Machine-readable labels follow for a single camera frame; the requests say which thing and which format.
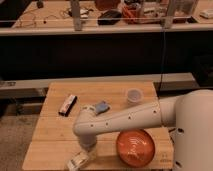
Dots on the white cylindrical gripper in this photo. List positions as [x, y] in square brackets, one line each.
[87, 141]

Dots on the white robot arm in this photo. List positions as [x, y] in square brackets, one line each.
[191, 115]

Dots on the orange ceramic bowl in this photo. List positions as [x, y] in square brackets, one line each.
[135, 148]

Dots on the wooden table board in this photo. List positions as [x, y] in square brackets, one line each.
[53, 143]

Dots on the small blue object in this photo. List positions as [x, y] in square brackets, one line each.
[101, 107]

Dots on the clear plastic cup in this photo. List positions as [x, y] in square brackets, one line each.
[134, 95]

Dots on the black pouch on shelf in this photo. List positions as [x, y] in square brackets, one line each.
[109, 17]

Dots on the orange tool on shelf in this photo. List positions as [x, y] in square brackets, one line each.
[132, 14]

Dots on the left metal frame post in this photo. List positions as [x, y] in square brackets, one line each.
[75, 8]

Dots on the metal frame post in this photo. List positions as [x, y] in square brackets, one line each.
[168, 19]
[75, 8]

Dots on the right metal frame post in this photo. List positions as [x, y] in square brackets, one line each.
[168, 19]

